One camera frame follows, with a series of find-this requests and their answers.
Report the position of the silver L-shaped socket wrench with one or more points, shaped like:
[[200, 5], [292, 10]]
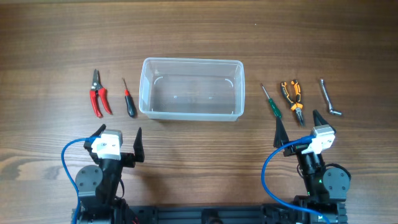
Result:
[[331, 109]]

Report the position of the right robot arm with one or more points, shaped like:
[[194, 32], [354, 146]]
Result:
[[326, 184]]

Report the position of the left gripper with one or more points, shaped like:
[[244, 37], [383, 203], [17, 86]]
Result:
[[129, 158]]

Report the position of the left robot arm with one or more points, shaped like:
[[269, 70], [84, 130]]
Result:
[[97, 184]]

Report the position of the clear plastic container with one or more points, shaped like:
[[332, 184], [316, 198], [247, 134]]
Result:
[[192, 89]]

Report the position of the green handled screwdriver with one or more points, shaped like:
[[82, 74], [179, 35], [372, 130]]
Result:
[[272, 104]]

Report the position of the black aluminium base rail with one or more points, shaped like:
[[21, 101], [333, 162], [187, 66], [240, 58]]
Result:
[[217, 214]]

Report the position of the orange black needle-nose pliers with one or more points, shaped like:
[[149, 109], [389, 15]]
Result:
[[295, 102]]

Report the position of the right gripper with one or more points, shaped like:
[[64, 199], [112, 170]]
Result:
[[281, 136]]

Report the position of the red handled pruning shears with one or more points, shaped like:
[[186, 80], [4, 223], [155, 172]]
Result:
[[98, 91]]

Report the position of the black red screwdriver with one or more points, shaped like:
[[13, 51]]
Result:
[[129, 101]]

